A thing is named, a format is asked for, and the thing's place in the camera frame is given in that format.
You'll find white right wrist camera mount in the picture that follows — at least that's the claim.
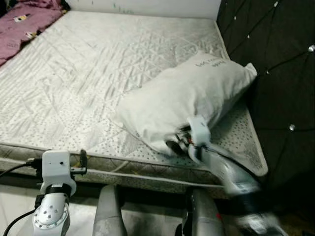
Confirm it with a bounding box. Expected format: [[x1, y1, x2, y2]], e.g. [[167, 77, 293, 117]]
[[189, 116, 212, 148]]

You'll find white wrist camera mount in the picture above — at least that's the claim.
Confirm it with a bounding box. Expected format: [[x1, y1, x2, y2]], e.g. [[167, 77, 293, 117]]
[[42, 150, 77, 195], [189, 116, 212, 148]]

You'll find black tufted headboard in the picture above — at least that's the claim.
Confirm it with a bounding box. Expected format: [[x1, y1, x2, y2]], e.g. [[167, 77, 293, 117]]
[[217, 0, 315, 207]]

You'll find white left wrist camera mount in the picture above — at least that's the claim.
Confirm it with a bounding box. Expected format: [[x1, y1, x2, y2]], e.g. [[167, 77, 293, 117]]
[[42, 150, 77, 195]]

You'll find grey quilted mattress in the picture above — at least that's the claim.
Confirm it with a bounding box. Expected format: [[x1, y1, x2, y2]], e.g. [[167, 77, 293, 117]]
[[0, 11, 269, 195]]

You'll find grey robot leg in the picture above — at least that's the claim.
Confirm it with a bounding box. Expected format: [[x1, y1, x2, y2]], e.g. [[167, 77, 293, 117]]
[[93, 184, 128, 236], [177, 187, 224, 236]]

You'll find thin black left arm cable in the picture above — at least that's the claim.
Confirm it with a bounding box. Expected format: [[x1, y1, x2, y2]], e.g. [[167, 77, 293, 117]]
[[2, 209, 37, 236]]

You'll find grey right robot leg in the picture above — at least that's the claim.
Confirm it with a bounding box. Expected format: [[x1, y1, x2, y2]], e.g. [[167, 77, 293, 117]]
[[177, 187, 224, 236]]

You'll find grey left robot leg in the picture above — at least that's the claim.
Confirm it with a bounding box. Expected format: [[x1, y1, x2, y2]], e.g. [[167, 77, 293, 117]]
[[93, 184, 128, 236]]

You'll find purple cartoon mouse blanket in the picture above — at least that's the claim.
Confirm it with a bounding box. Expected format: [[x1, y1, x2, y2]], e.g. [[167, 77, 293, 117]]
[[0, 0, 67, 67]]

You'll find white pillow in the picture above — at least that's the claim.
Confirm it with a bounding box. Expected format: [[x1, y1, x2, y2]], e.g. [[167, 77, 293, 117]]
[[111, 52, 258, 157]]

